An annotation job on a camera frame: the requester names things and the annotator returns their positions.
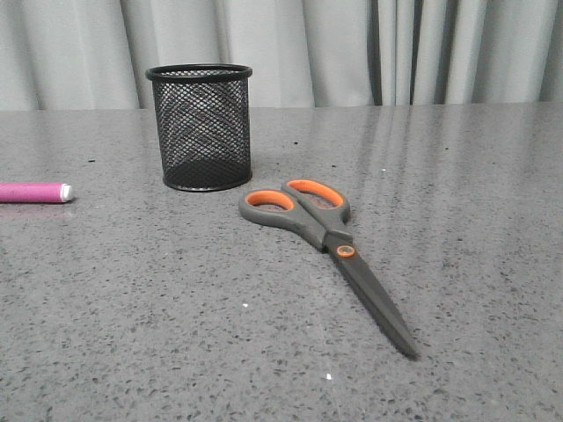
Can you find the grey orange scissors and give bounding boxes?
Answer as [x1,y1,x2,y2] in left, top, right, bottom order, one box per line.
[238,178,419,359]

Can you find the grey curtain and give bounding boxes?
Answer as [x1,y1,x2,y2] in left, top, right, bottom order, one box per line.
[1,1,562,111]

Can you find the pink marker pen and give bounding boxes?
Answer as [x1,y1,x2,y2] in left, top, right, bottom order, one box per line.
[0,182,74,204]

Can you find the black mesh pen holder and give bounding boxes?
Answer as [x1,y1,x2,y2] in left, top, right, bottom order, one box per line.
[145,63,252,192]

